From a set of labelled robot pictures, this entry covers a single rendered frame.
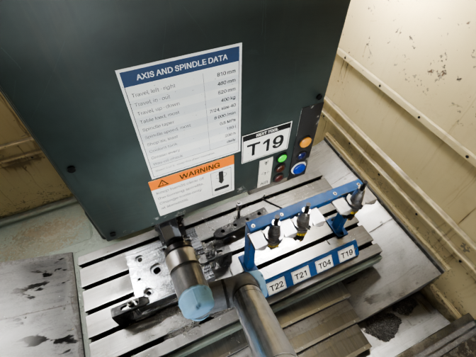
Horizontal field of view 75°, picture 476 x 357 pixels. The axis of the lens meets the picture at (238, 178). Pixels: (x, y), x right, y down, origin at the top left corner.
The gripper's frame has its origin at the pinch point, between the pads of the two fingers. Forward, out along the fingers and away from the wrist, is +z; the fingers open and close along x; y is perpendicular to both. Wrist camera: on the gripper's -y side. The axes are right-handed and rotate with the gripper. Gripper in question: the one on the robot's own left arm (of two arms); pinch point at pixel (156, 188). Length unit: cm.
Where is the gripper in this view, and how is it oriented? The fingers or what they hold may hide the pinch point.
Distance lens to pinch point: 89.4
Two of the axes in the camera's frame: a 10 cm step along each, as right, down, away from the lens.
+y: -0.1, 6.1, 7.9
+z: -4.1, -7.2, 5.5
